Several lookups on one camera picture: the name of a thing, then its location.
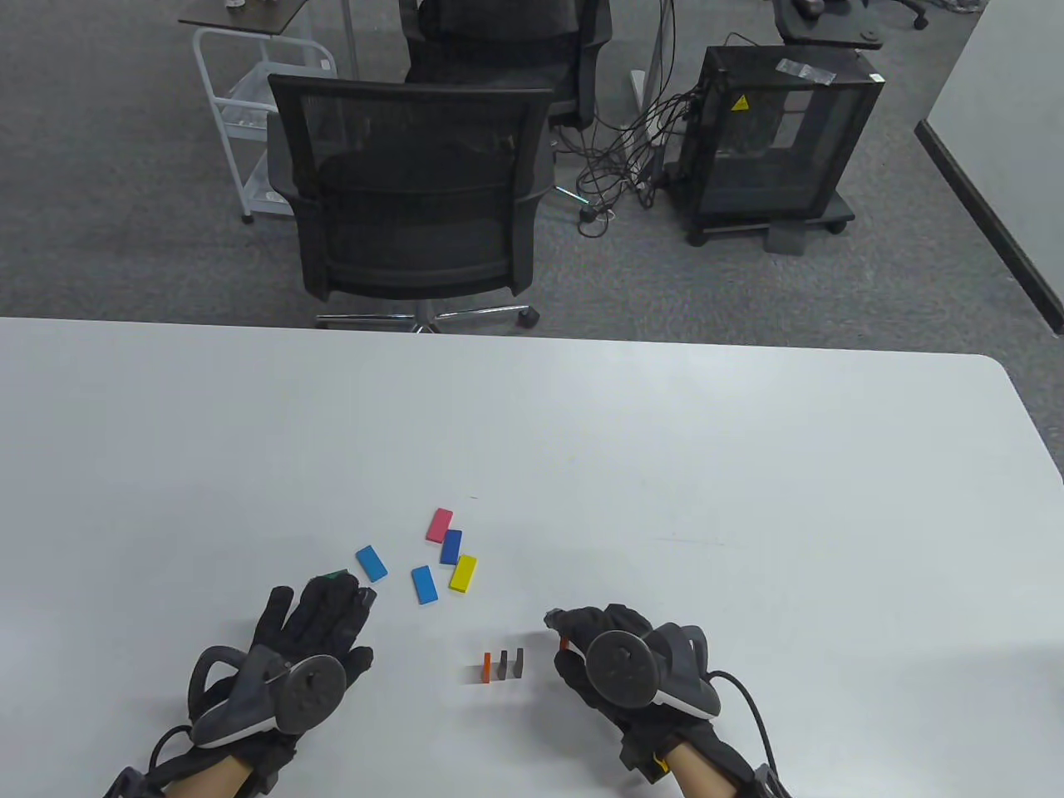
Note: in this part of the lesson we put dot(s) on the white rolling cart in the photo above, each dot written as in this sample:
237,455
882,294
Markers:
258,187

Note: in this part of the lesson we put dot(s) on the grey hand tracker controller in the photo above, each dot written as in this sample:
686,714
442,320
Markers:
312,690
619,665

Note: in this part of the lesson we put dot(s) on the black chair leg with caster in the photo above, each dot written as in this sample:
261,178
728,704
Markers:
917,17

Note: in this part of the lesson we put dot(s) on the pink domino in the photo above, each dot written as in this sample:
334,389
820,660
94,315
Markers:
439,525

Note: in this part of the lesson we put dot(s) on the black padded office chair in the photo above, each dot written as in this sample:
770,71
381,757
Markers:
499,41

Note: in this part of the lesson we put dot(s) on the yellow domino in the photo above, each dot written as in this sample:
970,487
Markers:
463,573

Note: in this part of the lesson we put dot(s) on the grey foot block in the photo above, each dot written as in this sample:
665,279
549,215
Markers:
785,239

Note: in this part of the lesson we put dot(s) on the light blue domino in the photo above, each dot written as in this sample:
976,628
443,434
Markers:
424,584
371,564

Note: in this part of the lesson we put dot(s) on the person's left hand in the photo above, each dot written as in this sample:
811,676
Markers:
320,615

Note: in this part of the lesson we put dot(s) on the dark blue domino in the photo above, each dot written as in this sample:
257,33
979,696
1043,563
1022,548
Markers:
451,547

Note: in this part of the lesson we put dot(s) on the green domino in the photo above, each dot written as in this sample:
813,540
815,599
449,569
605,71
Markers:
332,573

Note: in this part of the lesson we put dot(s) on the person's left forearm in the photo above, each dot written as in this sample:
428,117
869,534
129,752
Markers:
212,781

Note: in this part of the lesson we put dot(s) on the white table pole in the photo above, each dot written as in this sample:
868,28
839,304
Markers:
350,37

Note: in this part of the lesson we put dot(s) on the black glass computer case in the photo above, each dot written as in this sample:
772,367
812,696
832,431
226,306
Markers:
773,166

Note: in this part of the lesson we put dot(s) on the person's right forearm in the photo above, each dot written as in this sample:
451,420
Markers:
690,777

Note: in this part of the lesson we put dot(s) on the person's right hand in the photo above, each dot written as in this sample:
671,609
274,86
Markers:
603,619

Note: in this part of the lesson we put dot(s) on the brown side table top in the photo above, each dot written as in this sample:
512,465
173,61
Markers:
249,18

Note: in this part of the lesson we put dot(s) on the white desk leg panel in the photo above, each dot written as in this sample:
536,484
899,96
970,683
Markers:
661,50

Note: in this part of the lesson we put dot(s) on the black mesh office chair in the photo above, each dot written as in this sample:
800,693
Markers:
416,208

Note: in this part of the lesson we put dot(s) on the clear plastic bag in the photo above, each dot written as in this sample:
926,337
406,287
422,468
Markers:
805,71

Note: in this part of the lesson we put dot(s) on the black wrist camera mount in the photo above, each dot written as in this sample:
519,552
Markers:
129,783

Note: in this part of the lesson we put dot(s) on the black swivel chair base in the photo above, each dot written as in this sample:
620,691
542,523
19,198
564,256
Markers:
823,33

